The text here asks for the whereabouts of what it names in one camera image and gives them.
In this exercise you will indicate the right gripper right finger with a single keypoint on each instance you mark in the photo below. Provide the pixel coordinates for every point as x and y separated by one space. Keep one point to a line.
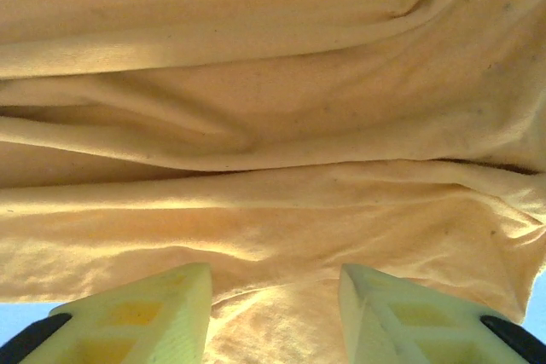
418 330

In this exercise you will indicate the yellow t-shirt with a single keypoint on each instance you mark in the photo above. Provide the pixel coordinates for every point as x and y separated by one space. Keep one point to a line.
273 104

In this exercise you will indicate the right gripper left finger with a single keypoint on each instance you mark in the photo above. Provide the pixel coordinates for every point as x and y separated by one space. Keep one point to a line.
136 330

